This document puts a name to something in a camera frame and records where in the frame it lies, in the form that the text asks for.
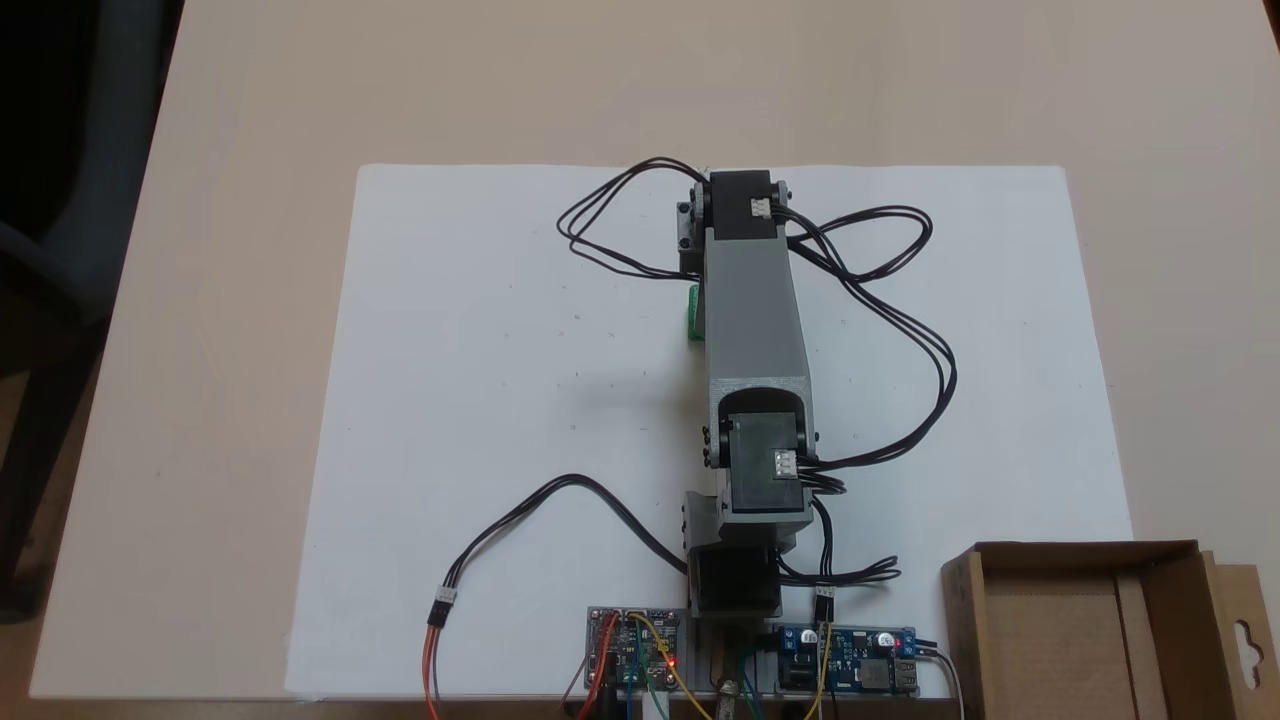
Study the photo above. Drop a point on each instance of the green die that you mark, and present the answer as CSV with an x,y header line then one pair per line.
x,y
695,315

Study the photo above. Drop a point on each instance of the white paper sheet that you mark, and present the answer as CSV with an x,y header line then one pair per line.
x,y
1000,400
480,350

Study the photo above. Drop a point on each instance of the dark circuit board red LED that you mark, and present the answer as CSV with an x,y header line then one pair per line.
x,y
625,650

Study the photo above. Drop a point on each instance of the blue circuit board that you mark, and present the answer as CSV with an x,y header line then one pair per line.
x,y
850,660

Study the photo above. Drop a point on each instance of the metal clamp bolt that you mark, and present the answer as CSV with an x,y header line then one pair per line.
x,y
727,690

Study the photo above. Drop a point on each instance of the brown cardboard box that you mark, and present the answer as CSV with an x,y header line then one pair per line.
x,y
1050,640

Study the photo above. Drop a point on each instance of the dark chair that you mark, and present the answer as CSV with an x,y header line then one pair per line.
x,y
110,150

